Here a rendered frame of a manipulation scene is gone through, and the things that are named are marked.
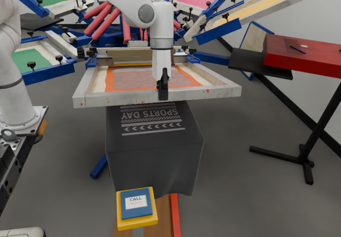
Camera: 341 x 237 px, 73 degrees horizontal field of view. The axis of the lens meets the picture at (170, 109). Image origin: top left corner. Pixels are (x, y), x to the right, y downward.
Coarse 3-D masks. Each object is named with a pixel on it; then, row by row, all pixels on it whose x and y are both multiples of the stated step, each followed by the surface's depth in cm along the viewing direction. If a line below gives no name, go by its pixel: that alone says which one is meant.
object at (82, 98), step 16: (96, 64) 123; (192, 64) 126; (208, 80) 106; (224, 80) 92; (80, 96) 73; (96, 96) 74; (112, 96) 75; (128, 96) 76; (144, 96) 77; (176, 96) 80; (192, 96) 81; (208, 96) 83; (224, 96) 84
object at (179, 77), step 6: (144, 66) 136; (150, 66) 136; (174, 66) 136; (150, 72) 122; (174, 72) 122; (180, 72) 122; (150, 78) 109; (174, 78) 110; (180, 78) 110; (186, 78) 110; (192, 78) 110; (156, 84) 99; (168, 84) 100; (174, 84) 100; (180, 84) 100; (186, 84) 100; (192, 84) 100; (198, 84) 100
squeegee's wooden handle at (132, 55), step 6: (174, 48) 133; (108, 54) 125; (114, 54) 126; (120, 54) 127; (126, 54) 128; (132, 54) 128; (138, 54) 129; (144, 54) 130; (150, 54) 130; (114, 60) 127; (120, 60) 128; (126, 60) 129; (132, 60) 129; (138, 60) 130; (144, 60) 131; (150, 60) 132
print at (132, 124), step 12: (120, 108) 122; (132, 108) 123; (144, 108) 124; (156, 108) 124; (168, 108) 125; (132, 120) 115; (144, 120) 115; (156, 120) 116; (168, 120) 117; (180, 120) 117; (132, 132) 108; (144, 132) 108; (156, 132) 109
